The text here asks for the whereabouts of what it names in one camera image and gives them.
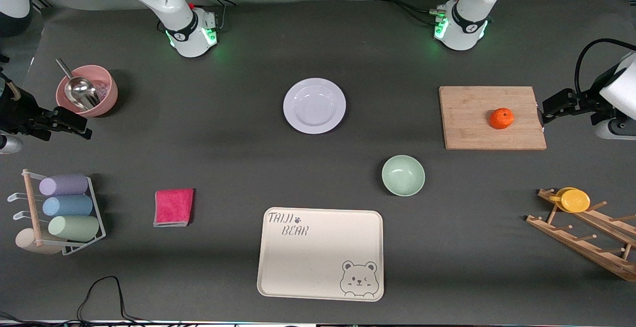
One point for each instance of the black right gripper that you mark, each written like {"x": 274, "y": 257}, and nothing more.
{"x": 16, "y": 112}

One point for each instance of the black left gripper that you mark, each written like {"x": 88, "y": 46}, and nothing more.
{"x": 590, "y": 102}

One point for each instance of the orange fruit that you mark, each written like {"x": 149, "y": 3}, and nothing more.
{"x": 501, "y": 118}

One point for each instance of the pale lavender round plate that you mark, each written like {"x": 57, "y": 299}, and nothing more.
{"x": 314, "y": 106}

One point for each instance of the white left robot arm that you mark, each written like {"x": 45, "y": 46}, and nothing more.
{"x": 467, "y": 24}

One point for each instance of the metal scoop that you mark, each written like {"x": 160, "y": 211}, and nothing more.
{"x": 82, "y": 91}

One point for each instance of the pink bowl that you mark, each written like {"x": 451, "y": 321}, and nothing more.
{"x": 107, "y": 98}

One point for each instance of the pale purple granules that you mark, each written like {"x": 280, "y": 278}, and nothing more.
{"x": 102, "y": 91}

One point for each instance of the purple cup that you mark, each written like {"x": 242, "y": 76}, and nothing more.
{"x": 63, "y": 185}

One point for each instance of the wooden cutting board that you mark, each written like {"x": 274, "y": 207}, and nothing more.
{"x": 477, "y": 123}

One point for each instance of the blue cup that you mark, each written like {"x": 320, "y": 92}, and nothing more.
{"x": 67, "y": 205}

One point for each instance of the yellow cup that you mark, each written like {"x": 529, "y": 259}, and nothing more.
{"x": 575, "y": 201}

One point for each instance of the green cup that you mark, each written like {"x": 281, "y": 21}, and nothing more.
{"x": 73, "y": 228}

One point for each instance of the beige cup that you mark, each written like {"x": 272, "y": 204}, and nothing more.
{"x": 27, "y": 241}

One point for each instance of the pink folded cloth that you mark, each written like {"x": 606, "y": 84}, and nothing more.
{"x": 174, "y": 206}

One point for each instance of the wooden peg drying rack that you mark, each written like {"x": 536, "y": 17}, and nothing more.
{"x": 586, "y": 247}

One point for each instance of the mint green bowl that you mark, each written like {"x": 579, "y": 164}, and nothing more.
{"x": 403, "y": 175}

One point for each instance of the cream bear print tray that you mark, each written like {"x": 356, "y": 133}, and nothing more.
{"x": 308, "y": 257}

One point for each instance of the aluminium frame bar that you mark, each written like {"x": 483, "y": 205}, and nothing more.
{"x": 40, "y": 0}

